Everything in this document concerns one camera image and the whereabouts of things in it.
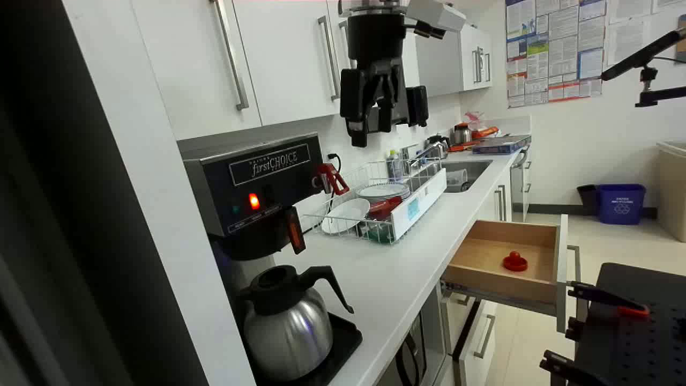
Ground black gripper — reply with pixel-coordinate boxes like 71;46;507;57
338;10;431;150

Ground orange round object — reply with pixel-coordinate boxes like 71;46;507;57
499;249;529;275

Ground wooden drawer white front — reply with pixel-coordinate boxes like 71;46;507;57
439;212;583;334

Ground small bottles by faucet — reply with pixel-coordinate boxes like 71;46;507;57
384;147;409;181

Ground chrome sink faucet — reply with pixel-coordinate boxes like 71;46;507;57
402;137;449;174

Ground steel kettle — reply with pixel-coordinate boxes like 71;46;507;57
447;122;476;147

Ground small white upper cabinet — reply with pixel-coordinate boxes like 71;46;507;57
416;18;495;98

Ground white round plate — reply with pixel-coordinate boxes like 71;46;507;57
354;180;409;203
319;197;373;237

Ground red coffee maker spigot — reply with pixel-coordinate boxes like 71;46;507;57
313;161;351;197

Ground orange item near kettle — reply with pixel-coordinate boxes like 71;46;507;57
469;123;501;141

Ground red item in rack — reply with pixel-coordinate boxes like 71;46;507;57
367;197;402;221

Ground steel kitchen sink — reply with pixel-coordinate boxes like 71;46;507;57
438;157;495;194

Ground white dish rack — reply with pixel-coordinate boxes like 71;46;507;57
355;165;447;244

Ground blue flat item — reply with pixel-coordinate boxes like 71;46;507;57
469;137;527;157

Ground white lower cabinets by sink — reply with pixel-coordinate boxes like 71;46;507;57
476;146;535;225

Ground black coffee maker machine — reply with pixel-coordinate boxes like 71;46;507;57
181;132;365;386

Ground large white upper cabinet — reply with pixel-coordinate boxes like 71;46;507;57
61;0;351;141

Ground black waste bin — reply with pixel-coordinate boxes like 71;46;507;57
574;181;601;217

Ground under-counter microwave oven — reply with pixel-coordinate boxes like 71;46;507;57
373;285;459;386

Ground blue recycling bin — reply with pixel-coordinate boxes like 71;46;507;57
596;181;647;226

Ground black clamp red tip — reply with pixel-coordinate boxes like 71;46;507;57
566;278;654;322

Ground beige container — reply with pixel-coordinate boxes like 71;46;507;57
654;140;686;244

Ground black perforated table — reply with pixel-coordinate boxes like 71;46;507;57
574;262;686;386

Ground tall dark cabinet panel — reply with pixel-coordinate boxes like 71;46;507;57
0;0;210;386

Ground orange brew basket handle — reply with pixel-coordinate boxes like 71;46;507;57
284;209;309;255

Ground long steel cabinet handle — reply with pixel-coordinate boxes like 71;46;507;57
207;0;250;113

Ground steel coffee carafe black handle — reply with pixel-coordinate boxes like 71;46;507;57
238;263;355;384

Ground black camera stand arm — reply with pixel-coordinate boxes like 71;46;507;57
598;12;686;108

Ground white lower drawer with handle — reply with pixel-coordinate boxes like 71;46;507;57
455;298;501;386

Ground white paper wall notices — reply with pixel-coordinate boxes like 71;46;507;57
607;0;686;46

